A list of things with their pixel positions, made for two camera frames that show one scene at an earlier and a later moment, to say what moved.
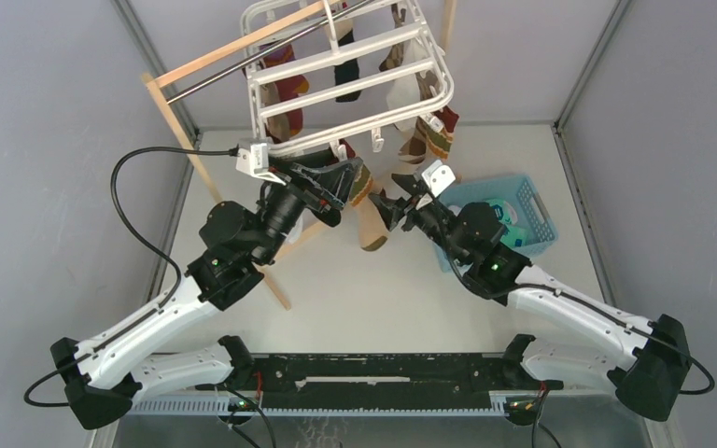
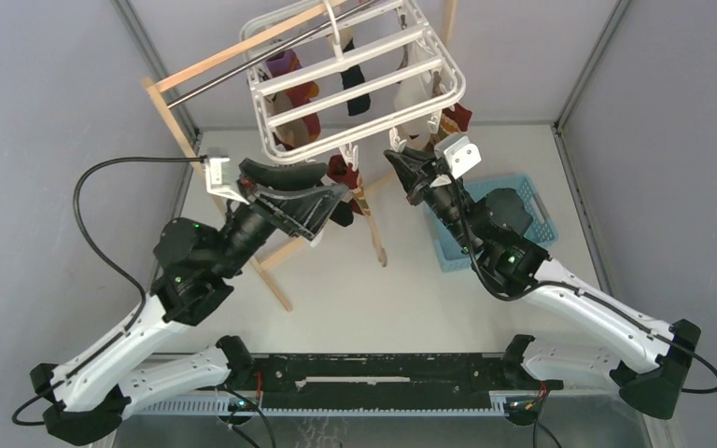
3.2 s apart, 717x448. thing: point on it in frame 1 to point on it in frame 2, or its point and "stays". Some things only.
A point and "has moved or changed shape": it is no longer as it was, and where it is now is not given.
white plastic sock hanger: (324, 72) stays
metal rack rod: (198, 86) stays
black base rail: (376, 381) stays
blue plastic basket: (517, 200) stays
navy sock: (348, 71) to (353, 77)
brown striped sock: (372, 231) has moved or changed shape
